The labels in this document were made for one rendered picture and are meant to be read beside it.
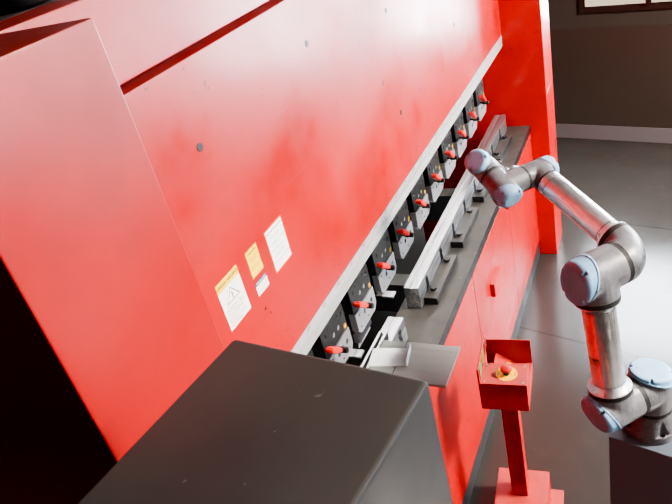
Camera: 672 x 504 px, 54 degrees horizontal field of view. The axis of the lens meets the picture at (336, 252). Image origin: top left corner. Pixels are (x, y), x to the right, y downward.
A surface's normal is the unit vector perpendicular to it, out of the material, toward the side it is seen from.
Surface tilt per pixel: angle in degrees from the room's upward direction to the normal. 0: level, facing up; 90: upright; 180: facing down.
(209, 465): 0
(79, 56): 90
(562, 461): 0
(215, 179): 90
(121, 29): 90
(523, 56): 90
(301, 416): 0
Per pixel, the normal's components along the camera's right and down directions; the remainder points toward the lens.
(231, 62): 0.90, 0.03
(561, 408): -0.22, -0.84
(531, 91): -0.39, 0.55
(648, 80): -0.59, 0.52
